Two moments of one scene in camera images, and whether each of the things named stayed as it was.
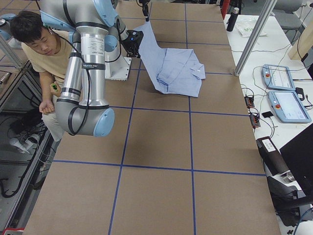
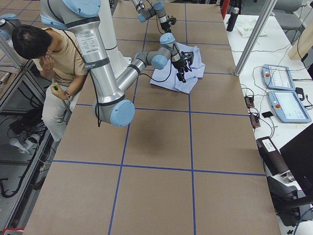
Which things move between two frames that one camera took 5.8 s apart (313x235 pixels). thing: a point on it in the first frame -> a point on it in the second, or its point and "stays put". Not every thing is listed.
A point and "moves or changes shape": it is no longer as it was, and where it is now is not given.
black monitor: x=298 y=153 stays put
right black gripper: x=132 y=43 -> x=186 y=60
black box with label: x=275 y=163 stays put
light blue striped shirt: x=173 y=71 moves or changes shape
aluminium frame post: x=255 y=36 stays put
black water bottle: x=232 y=19 stays put
